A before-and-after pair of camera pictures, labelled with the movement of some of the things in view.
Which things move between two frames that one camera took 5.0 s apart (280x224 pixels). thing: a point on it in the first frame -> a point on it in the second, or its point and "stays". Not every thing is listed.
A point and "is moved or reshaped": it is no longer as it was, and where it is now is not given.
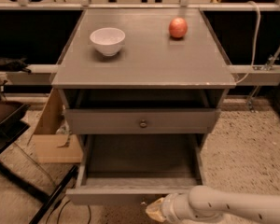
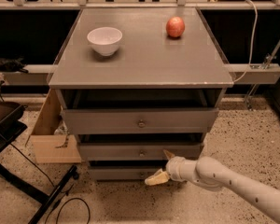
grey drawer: x=135 y=168 is moved or reshaped
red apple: x=177 y=27 stays
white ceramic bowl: x=107 y=40 stays
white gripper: x=168 y=207 -> x=175 y=168
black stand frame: x=7 y=125 stays
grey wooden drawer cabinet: x=142 y=115 stays
